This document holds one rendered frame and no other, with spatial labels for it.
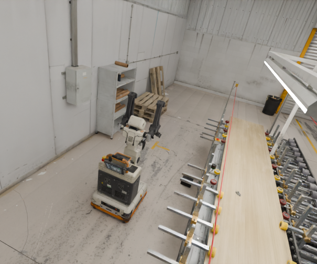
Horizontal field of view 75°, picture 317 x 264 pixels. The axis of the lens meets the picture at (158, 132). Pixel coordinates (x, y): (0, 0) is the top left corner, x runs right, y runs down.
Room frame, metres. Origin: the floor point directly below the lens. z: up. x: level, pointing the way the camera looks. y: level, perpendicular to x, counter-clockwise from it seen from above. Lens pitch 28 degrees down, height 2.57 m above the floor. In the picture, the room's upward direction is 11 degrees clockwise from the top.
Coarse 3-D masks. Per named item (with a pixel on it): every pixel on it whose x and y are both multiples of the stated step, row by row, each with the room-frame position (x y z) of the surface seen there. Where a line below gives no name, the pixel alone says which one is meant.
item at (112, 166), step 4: (104, 160) 2.13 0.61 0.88; (108, 164) 2.03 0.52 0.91; (112, 164) 2.00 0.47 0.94; (116, 164) 2.01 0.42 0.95; (108, 168) 2.09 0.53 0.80; (112, 168) 2.05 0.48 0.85; (116, 168) 2.01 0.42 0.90; (120, 168) 1.97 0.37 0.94; (124, 168) 2.04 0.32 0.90; (128, 168) 2.04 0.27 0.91; (120, 172) 2.03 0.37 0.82
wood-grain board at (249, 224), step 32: (256, 128) 4.20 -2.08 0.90; (224, 160) 2.67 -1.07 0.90; (256, 160) 2.86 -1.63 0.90; (224, 192) 1.95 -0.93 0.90; (256, 192) 2.07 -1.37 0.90; (224, 224) 1.48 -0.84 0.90; (256, 224) 1.56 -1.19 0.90; (224, 256) 1.14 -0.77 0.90; (256, 256) 1.20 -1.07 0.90; (288, 256) 1.26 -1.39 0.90
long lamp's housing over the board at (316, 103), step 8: (272, 64) 2.51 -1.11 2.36; (280, 64) 2.48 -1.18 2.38; (280, 72) 1.93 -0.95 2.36; (288, 72) 1.86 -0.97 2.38; (288, 80) 1.56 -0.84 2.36; (296, 80) 1.49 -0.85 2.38; (288, 88) 1.44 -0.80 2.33; (296, 88) 1.31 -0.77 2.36; (304, 88) 1.23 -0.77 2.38; (296, 96) 1.21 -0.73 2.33; (304, 96) 1.11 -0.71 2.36; (312, 96) 1.04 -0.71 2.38; (304, 104) 1.03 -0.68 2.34; (312, 104) 0.97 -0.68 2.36; (312, 112) 0.97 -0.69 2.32
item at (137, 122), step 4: (132, 116) 2.54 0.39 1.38; (136, 116) 2.55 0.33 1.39; (128, 120) 2.52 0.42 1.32; (132, 120) 2.50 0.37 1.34; (136, 120) 2.50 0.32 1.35; (140, 120) 2.49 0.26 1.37; (144, 120) 2.51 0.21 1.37; (128, 124) 2.48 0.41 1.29; (132, 124) 2.46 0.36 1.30; (136, 124) 2.46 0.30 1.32; (140, 124) 2.46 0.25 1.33; (144, 124) 2.53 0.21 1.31; (140, 128) 2.44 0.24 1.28
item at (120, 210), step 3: (99, 198) 2.06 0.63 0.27; (99, 201) 2.04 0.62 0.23; (102, 201) 2.03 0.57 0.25; (105, 201) 2.03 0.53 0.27; (102, 204) 2.03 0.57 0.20; (105, 204) 2.01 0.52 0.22; (108, 204) 2.00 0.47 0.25; (111, 204) 1.99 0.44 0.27; (108, 207) 2.00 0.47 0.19; (111, 207) 1.99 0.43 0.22; (114, 207) 1.98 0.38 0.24; (117, 207) 1.96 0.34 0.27; (114, 210) 1.97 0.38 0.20; (117, 210) 1.96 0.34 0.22; (120, 210) 1.95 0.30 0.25; (123, 210) 1.94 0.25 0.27; (123, 213) 1.94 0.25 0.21
